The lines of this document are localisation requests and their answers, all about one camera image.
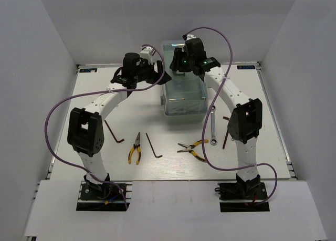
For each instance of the middle dark hex key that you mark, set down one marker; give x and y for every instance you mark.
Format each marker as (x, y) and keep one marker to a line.
(152, 148)

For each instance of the right dark hex key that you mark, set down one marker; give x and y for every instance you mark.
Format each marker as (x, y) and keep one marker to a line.
(226, 134)

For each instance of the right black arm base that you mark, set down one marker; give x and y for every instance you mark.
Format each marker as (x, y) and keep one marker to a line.
(232, 191)

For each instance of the left dark hex key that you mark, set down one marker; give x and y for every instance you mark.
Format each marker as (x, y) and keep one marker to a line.
(113, 135)

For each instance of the green toolbox with clear lid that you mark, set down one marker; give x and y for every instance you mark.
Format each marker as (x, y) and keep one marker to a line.
(184, 98)

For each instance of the dark hex key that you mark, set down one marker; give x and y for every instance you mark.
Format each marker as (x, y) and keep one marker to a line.
(152, 148)
(113, 135)
(226, 134)

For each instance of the left yellow black pliers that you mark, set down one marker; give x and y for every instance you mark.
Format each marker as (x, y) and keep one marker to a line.
(136, 147)

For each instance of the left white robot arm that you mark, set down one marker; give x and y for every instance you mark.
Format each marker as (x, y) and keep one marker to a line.
(85, 132)

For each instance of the large silver ratchet wrench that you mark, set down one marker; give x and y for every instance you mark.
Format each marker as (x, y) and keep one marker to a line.
(213, 140)

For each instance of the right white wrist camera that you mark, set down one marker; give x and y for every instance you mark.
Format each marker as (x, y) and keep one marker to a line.
(188, 37)

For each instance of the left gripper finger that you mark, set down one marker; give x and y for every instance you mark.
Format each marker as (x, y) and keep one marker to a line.
(160, 66)
(156, 79)

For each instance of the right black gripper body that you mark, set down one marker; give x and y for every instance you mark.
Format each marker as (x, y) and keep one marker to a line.
(188, 61)

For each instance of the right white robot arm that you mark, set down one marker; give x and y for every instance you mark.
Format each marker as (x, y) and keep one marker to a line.
(245, 113)

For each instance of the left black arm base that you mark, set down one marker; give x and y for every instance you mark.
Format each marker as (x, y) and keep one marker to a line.
(103, 192)

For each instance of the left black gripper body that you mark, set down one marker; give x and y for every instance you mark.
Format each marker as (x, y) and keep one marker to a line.
(146, 72)

